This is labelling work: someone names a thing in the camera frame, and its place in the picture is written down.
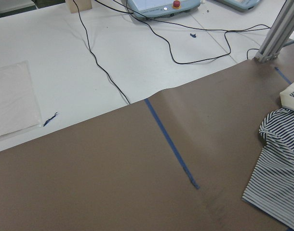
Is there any striped polo shirt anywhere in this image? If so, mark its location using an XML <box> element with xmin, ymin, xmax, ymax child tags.
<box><xmin>242</xmin><ymin>83</ymin><xmax>294</xmax><ymax>230</ymax></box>

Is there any teach pendant with red button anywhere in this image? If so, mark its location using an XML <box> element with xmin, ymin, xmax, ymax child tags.
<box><xmin>126</xmin><ymin>0</ymin><xmax>201</xmax><ymax>18</ymax></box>

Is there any wooden block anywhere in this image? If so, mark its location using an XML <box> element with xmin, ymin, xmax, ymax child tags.
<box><xmin>65</xmin><ymin>0</ymin><xmax>92</xmax><ymax>13</ymax></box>

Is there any clear plastic bag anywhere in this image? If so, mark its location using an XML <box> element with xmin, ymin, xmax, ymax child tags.
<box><xmin>0</xmin><ymin>61</ymin><xmax>42</xmax><ymax>141</ymax></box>

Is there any black cable on table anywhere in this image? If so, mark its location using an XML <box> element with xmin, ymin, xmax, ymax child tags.
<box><xmin>72</xmin><ymin>0</ymin><xmax>131</xmax><ymax>104</ymax></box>

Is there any aluminium frame post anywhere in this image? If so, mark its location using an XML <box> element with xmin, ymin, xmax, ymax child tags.
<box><xmin>254</xmin><ymin>0</ymin><xmax>294</xmax><ymax>63</ymax></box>

